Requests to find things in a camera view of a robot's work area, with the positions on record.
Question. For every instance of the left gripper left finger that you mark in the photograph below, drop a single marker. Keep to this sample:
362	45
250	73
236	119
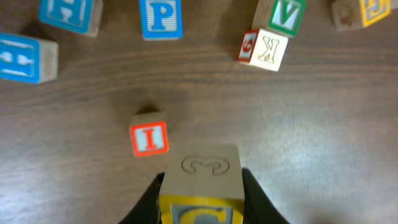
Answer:
147	209

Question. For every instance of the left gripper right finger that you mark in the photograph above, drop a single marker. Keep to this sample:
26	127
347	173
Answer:
258	209

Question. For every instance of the yellow block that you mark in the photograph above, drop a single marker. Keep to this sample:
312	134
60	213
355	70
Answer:
203	184
358	14

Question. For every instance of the red letter I block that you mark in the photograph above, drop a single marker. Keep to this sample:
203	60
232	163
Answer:
148	133

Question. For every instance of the plain carved wooden block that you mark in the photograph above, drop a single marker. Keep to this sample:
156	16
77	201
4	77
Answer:
262	48

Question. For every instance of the blue letter P block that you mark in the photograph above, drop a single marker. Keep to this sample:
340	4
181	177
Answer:
161	19

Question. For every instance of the green letter V block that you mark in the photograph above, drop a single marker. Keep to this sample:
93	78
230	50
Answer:
280	16

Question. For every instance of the blue block lower left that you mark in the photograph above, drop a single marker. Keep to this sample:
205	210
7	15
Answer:
27	59

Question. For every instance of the blue letter H block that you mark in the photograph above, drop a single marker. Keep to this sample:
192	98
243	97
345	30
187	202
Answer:
79	16

